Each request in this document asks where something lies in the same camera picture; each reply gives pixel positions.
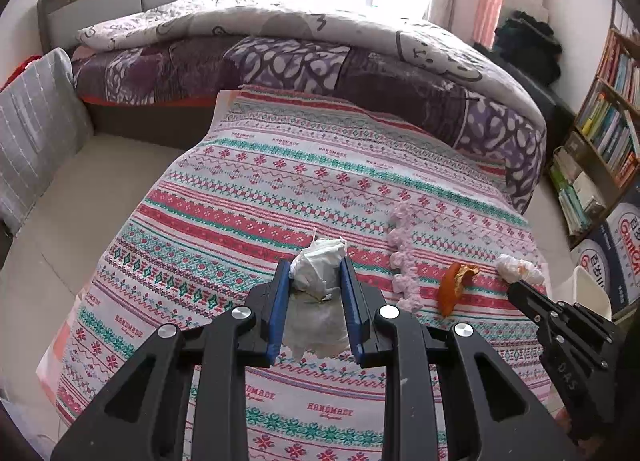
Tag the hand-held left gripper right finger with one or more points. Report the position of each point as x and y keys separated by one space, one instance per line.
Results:
x=350 y=306

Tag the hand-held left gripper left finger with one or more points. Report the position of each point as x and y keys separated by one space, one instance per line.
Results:
x=280 y=306

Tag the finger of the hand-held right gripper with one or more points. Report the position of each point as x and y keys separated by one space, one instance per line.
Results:
x=530 y=298

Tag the white tissue with orange stain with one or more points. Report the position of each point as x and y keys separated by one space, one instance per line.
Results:
x=517 y=268

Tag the white plastic trash bin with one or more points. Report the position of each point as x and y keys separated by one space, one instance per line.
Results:
x=592 y=286

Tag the long orange peel strip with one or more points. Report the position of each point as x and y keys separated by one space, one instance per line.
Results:
x=452 y=286

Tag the pink crocheted lace strip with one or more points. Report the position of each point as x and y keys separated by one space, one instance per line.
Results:
x=405 y=261

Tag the blue printed cardboard box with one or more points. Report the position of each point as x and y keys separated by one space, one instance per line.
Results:
x=615 y=246

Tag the striped patterned tablecloth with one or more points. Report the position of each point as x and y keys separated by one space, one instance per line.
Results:
x=250 y=201

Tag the stack of books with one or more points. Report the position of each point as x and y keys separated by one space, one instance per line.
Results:
x=575 y=196

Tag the wooden bookshelf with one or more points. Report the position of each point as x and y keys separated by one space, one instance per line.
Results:
x=572 y=133

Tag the row of colourful books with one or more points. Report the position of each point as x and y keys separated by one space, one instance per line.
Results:
x=610 y=128
x=620 y=71

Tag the black storage ottoman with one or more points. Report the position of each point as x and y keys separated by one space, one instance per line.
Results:
x=545 y=101

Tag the purple patterned blanket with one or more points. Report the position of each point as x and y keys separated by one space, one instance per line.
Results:
x=280 y=66

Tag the pile of dark clothes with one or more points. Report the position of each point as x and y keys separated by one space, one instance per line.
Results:
x=530 y=46

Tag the white printed duvet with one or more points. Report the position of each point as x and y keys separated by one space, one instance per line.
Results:
x=300 y=26

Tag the pink and white cabinet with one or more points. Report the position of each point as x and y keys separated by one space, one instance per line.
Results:
x=487 y=16

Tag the grey checked cushion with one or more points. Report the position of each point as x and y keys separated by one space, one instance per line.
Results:
x=35 y=131

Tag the red cloth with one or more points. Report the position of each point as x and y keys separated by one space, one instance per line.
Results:
x=22 y=68

